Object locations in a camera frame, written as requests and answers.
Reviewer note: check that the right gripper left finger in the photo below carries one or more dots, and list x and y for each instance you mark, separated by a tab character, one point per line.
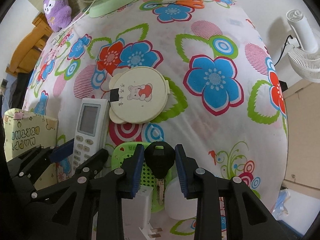
121	183

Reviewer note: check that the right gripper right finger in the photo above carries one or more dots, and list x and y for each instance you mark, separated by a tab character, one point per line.
201	185

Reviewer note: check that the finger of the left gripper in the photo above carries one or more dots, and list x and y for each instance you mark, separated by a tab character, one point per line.
60	199
35	169

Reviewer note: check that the white round container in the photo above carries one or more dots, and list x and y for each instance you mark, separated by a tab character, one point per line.
176	205

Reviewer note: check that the white power adapter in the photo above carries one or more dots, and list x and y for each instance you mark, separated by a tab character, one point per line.
137	214

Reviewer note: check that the black key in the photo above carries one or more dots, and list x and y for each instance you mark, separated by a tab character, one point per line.
159	157

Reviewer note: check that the white remote control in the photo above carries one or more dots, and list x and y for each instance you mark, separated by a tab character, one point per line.
91	130

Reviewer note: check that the yellow birthday storage box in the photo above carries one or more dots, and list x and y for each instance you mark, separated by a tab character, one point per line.
25	130

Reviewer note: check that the floral tablecloth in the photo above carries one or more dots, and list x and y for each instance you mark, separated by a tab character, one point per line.
225	107

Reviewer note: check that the round cream bear mirror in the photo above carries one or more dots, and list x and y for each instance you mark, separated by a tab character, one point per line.
137	95

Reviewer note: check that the orange wooden chair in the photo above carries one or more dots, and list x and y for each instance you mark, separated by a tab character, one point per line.
30	48

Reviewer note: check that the cardboard box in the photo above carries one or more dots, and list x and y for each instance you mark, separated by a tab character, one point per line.
302	169

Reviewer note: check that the purple plush toy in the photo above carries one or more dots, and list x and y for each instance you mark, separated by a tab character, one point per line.
58	14

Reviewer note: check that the white floor fan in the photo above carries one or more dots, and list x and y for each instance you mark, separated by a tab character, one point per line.
298	57

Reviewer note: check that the orange scissors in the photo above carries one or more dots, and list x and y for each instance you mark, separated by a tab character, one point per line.
195	4

